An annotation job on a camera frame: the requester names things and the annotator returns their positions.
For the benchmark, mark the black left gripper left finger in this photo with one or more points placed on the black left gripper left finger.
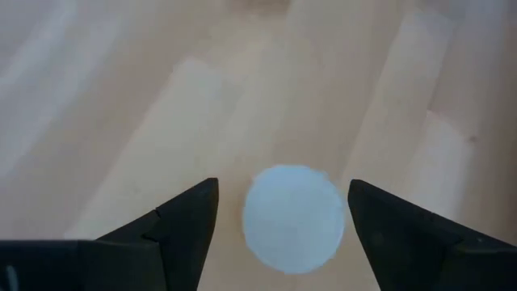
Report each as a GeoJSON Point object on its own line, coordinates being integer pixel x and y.
{"type": "Point", "coordinates": [177, 250]}

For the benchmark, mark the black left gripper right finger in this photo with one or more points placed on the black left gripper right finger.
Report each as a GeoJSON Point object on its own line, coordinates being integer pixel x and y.
{"type": "Point", "coordinates": [404, 246]}

